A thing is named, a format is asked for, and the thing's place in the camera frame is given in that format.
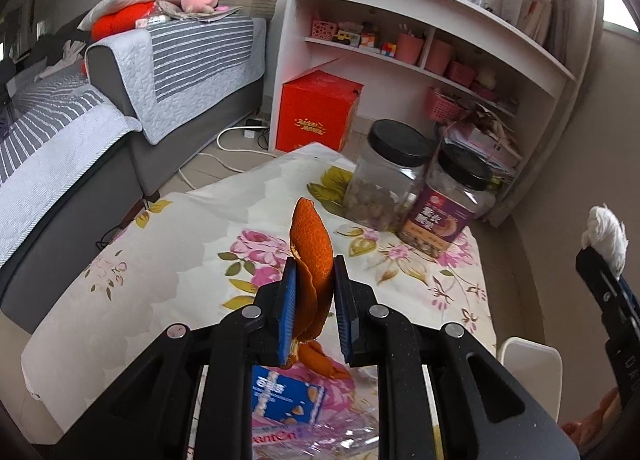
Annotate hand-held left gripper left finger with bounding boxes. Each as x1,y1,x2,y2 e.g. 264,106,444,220
62,256,303,460

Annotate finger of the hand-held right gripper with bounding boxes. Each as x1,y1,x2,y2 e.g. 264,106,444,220
575,246,640,341

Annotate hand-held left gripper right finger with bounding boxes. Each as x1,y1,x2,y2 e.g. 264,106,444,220
331,255,581,460

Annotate white tissue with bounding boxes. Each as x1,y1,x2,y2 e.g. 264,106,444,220
581,205,629,281

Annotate orange peel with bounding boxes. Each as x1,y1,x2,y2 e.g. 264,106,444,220
280,197,351,381

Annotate white plastic trash bin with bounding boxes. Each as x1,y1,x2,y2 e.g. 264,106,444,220
497,336,563,421

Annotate person's right hand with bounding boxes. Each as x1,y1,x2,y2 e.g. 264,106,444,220
560,387,628,456

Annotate blue snack packet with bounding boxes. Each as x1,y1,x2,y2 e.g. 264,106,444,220
250,365,326,426

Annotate floral tablecloth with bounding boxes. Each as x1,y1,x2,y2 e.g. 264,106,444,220
20,142,498,460

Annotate clear jar with black lid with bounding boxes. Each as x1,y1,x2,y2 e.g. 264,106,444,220
342,119,433,233

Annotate clear plastic wrapper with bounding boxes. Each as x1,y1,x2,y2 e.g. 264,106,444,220
200,410,382,460

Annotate purple label jar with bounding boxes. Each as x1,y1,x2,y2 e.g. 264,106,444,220
398,142,498,261

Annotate pile of papers and booklets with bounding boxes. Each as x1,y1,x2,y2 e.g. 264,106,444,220
442,104,523,181

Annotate white power strip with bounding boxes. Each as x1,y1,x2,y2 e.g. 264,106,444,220
244,117,271,139

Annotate red cardboard box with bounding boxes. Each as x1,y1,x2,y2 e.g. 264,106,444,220
275,70,365,153

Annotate pink hanging basket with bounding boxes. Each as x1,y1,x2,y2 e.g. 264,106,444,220
425,87,466,123

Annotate grey sofa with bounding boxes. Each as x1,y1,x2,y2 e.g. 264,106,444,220
0,0,268,335

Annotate pink shelf basket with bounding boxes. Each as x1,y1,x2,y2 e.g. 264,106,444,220
446,61,476,87

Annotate pink pen cup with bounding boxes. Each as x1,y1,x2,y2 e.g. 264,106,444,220
397,32,426,64
427,38,453,75

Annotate striped quilted armrest cover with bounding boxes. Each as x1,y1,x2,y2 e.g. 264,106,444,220
85,14,267,145

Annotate leaning thin books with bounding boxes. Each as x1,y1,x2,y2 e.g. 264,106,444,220
500,0,553,48

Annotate window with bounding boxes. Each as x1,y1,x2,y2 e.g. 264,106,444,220
602,0,640,33

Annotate small pink grid basket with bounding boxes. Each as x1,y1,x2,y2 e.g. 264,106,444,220
311,18,337,42

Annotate striped quilted seat cover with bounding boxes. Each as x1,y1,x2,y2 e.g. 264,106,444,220
0,72,143,268

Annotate papers on sofa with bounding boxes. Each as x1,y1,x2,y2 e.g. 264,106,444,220
135,2,241,28

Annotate white bookshelf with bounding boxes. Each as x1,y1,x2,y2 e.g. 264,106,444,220
267,0,578,228

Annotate red orange cushion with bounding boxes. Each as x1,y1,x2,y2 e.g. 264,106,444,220
90,0,161,40

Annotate white cable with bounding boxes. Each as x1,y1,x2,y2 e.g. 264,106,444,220
177,127,273,188

